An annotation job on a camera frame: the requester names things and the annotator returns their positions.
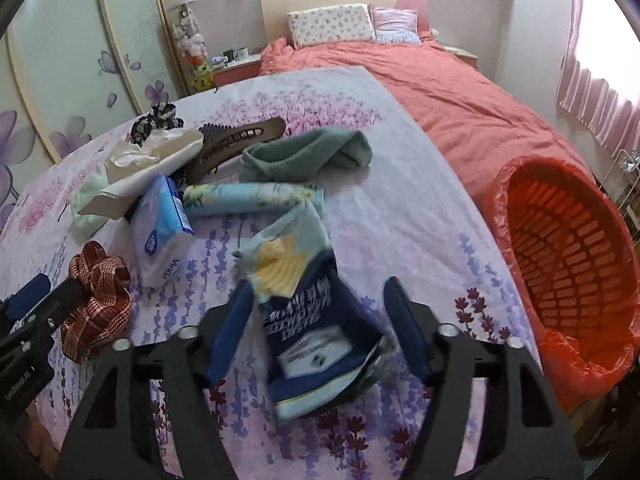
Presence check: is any orange lattice basket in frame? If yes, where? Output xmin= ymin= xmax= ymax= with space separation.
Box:
xmin=504 ymin=169 xmax=637 ymax=363

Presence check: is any blue and yellow snack packet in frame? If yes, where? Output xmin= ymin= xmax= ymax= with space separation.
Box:
xmin=232 ymin=200 xmax=396 ymax=421

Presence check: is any beige bedside table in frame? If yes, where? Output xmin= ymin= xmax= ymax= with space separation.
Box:
xmin=442 ymin=44 xmax=480 ymax=71

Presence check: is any white tissue box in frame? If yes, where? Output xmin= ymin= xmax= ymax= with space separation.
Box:
xmin=77 ymin=127 xmax=203 ymax=221

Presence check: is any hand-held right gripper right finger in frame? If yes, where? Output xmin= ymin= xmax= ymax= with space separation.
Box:
xmin=382 ymin=276 xmax=583 ymax=480

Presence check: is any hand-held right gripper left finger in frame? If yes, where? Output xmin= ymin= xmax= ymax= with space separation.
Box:
xmin=54 ymin=278 xmax=261 ymax=480

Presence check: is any white wire rack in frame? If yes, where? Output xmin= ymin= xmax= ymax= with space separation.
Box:
xmin=595 ymin=149 xmax=640 ymax=221

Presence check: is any flower print wardrobe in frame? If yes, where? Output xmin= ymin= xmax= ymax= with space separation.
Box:
xmin=0 ymin=0 xmax=193 ymax=226

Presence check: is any orange laundry basket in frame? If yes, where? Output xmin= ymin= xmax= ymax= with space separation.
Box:
xmin=482 ymin=156 xmax=640 ymax=413

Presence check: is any pink nightstand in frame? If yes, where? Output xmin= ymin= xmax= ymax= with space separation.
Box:
xmin=212 ymin=55 xmax=262 ymax=88

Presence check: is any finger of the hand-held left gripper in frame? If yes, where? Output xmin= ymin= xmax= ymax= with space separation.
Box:
xmin=0 ymin=274 xmax=52 ymax=323
xmin=20 ymin=278 xmax=87 ymax=342

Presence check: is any light green cloth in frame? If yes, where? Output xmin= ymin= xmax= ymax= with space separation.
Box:
xmin=70 ymin=170 xmax=116 ymax=238

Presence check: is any tree print sheet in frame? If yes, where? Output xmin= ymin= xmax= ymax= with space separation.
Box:
xmin=0 ymin=66 xmax=543 ymax=480

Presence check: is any floral pillow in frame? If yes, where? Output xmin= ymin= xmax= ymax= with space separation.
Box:
xmin=286 ymin=4 xmax=377 ymax=50

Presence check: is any brown hair claw clip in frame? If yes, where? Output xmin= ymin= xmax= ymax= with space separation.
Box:
xmin=185 ymin=117 xmax=287 ymax=186

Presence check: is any coral duvet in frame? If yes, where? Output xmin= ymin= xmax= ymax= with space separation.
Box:
xmin=257 ymin=30 xmax=596 ymax=211

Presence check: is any blue tissue pack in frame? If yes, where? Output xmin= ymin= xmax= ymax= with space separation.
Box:
xmin=131 ymin=175 xmax=195 ymax=288

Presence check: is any clear tube of plush toys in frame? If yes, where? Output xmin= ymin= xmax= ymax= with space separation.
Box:
xmin=172 ymin=2 xmax=212 ymax=93

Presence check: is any light blue floral packet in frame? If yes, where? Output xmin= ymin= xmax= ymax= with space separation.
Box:
xmin=182 ymin=182 xmax=325 ymax=218

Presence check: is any pink curtain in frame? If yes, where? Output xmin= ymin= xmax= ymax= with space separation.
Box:
xmin=555 ymin=0 xmax=640 ymax=161

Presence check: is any pink striped pillow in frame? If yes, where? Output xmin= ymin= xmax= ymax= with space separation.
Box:
xmin=370 ymin=6 xmax=421 ymax=43

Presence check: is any green towel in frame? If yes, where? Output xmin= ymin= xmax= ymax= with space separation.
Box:
xmin=239 ymin=129 xmax=373 ymax=183

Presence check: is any black floral scrunchie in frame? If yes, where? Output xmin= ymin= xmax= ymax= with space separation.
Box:
xmin=131 ymin=102 xmax=183 ymax=143

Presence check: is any yellow green plush toy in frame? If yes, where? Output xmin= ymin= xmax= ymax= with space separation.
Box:
xmin=192 ymin=62 xmax=213 ymax=92

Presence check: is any red plaid scrunchie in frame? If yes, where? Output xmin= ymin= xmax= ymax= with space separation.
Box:
xmin=61 ymin=241 xmax=133 ymax=363

